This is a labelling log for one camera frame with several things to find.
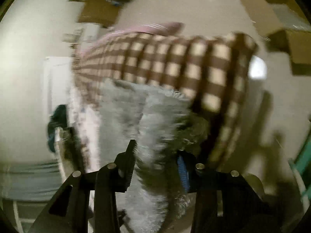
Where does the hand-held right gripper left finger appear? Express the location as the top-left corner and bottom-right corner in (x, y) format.
(29, 139), (137, 233)

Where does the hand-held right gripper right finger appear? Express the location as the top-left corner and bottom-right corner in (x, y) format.
(176, 150), (282, 233)

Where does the grey fluffy towel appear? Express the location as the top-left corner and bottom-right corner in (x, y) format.
(98, 79), (212, 233)

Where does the white floral sheet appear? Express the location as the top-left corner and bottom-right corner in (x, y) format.
(69, 87), (101, 173)

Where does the dark teal cloth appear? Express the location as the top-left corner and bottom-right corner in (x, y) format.
(47, 104), (70, 153)

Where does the brown checkered blanket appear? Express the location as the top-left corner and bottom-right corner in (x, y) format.
(72, 32), (258, 169)

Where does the pink striped cloth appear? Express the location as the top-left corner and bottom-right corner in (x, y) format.
(80, 22), (184, 54)

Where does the cardboard box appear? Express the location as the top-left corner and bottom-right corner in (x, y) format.
(239, 0), (311, 76)
(78, 0), (124, 28)

